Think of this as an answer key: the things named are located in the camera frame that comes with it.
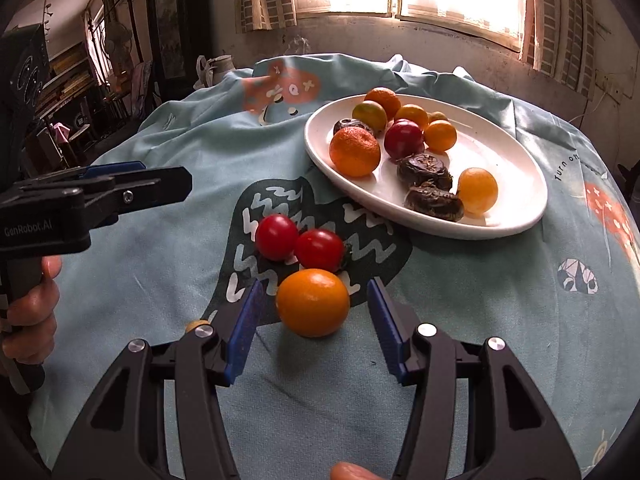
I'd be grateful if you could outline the light blue printed blanket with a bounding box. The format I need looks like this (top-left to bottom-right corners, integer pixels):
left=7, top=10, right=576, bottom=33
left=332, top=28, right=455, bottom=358
left=27, top=52, right=640, bottom=480

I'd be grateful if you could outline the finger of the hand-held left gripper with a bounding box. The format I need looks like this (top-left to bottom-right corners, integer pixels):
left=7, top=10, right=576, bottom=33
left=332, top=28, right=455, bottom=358
left=75, top=166, right=193, bottom=228
left=20, top=161, right=147, bottom=196

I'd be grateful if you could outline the white oval plate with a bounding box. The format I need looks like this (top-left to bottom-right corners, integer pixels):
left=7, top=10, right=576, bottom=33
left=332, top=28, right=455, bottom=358
left=304, top=93, right=549, bottom=241

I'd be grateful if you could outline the standing fan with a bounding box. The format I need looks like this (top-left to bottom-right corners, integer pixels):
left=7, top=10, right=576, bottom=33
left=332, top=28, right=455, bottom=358
left=102, top=22, right=133, bottom=76

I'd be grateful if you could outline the dark red plum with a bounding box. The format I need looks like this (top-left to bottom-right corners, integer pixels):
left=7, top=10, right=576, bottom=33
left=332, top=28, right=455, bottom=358
left=384, top=119, right=426, bottom=161

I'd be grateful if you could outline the yellow tomato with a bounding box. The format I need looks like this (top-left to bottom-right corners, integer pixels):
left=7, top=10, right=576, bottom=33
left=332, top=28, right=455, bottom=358
left=457, top=167, right=499, bottom=214

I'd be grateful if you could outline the person's left hand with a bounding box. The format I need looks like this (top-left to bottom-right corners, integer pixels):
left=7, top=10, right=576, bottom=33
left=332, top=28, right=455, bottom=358
left=0, top=255, right=63, bottom=378

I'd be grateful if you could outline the wall socket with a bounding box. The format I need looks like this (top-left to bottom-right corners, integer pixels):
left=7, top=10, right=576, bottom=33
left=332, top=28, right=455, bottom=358
left=595, top=72, right=626, bottom=106

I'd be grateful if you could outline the yellow-green tomato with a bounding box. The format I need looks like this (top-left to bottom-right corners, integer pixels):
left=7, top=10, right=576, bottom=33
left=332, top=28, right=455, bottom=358
left=352, top=100, right=388, bottom=133

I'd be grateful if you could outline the dark wrinkled dried fruit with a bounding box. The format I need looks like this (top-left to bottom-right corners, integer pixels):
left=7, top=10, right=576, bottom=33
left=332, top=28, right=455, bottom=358
left=404, top=184, right=465, bottom=223
left=397, top=153, right=454, bottom=191
left=333, top=118, right=376, bottom=137

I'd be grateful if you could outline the red cherry tomato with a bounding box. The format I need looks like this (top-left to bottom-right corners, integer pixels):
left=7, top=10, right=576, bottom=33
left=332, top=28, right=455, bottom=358
left=255, top=214, right=300, bottom=262
left=294, top=228, right=346, bottom=273

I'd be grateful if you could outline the person's right hand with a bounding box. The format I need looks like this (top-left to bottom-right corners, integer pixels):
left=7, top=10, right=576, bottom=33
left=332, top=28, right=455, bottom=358
left=330, top=462, right=388, bottom=480

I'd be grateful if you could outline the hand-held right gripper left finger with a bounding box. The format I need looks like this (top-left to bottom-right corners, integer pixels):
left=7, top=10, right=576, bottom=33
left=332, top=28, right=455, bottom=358
left=50, top=279, right=268, bottom=480

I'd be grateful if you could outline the bookshelf with books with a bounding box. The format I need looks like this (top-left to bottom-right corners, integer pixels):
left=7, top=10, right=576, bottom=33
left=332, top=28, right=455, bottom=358
left=35, top=42, right=96, bottom=116

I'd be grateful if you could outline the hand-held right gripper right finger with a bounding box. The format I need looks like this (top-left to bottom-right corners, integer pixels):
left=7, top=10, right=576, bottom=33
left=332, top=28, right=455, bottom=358
left=366, top=277, right=583, bottom=480

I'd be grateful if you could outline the large bumpy tangerine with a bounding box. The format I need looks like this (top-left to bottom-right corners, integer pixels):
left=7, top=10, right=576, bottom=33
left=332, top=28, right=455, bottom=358
left=329, top=126, right=382, bottom=178

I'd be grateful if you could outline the large orange tomato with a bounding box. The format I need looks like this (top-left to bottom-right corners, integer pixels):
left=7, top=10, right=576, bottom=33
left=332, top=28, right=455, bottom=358
left=275, top=268, right=351, bottom=339

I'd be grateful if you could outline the dark coat stand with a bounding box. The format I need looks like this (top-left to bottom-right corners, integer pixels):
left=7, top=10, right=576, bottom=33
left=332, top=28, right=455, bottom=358
left=122, top=0, right=143, bottom=66

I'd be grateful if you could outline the person's dark printed clothing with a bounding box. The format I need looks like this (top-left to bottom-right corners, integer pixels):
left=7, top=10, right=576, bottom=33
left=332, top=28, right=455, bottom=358
left=0, top=25, right=51, bottom=186

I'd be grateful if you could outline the white ceramic pitcher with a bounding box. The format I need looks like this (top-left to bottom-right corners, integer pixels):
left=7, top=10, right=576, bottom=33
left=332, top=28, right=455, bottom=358
left=205, top=55, right=238, bottom=86

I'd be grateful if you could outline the dark framed picture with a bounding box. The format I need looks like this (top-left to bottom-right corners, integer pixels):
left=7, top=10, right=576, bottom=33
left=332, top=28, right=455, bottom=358
left=145, top=0, right=211, bottom=101

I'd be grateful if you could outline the small tangerine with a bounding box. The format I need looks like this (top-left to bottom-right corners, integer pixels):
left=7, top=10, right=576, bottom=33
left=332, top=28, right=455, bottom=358
left=363, top=87, right=402, bottom=121

